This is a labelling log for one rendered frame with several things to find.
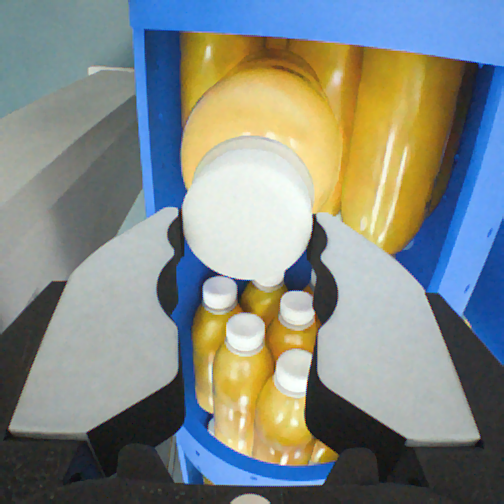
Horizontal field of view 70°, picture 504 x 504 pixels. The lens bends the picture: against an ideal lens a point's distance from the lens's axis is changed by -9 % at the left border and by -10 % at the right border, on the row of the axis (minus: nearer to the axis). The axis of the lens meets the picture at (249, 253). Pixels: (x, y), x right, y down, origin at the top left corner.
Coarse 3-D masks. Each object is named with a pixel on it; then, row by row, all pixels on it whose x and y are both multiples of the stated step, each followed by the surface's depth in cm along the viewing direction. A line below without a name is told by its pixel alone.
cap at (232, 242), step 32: (224, 160) 11; (256, 160) 11; (192, 192) 11; (224, 192) 11; (256, 192) 11; (288, 192) 11; (192, 224) 12; (224, 224) 12; (256, 224) 11; (288, 224) 11; (224, 256) 12; (256, 256) 12; (288, 256) 12
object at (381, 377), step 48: (336, 240) 10; (336, 288) 9; (384, 288) 9; (336, 336) 7; (384, 336) 7; (432, 336) 7; (336, 384) 6; (384, 384) 6; (432, 384) 6; (336, 432) 7; (384, 432) 6; (432, 432) 6; (384, 480) 6
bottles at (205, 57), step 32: (192, 32) 28; (192, 64) 29; (224, 64) 29; (320, 64) 27; (352, 64) 27; (192, 96) 31; (352, 96) 28; (448, 160) 31; (224, 288) 44; (256, 288) 49; (224, 320) 45; (288, 320) 43; (192, 352) 50
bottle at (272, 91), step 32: (256, 64) 17; (288, 64) 19; (224, 96) 14; (256, 96) 14; (288, 96) 14; (320, 96) 16; (192, 128) 15; (224, 128) 13; (256, 128) 13; (288, 128) 13; (320, 128) 14; (192, 160) 14; (288, 160) 12; (320, 160) 14; (320, 192) 14
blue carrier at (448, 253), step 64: (192, 0) 16; (256, 0) 14; (320, 0) 13; (384, 0) 13; (448, 0) 13; (448, 192) 35; (192, 256) 45; (448, 256) 21; (192, 320) 49; (192, 384) 55; (192, 448) 38
